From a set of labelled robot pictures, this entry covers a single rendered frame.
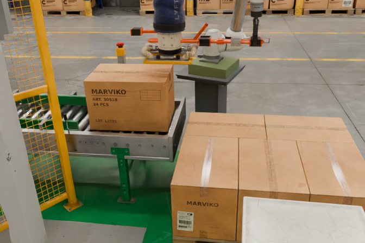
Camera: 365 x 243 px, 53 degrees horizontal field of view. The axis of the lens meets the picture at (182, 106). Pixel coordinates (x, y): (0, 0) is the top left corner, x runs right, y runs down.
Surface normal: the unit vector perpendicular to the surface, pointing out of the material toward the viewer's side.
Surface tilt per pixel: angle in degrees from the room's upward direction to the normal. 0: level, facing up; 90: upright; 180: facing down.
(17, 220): 90
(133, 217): 0
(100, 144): 90
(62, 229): 0
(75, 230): 0
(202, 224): 90
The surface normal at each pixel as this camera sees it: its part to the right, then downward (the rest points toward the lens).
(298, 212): -0.03, -0.91
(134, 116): -0.11, 0.42
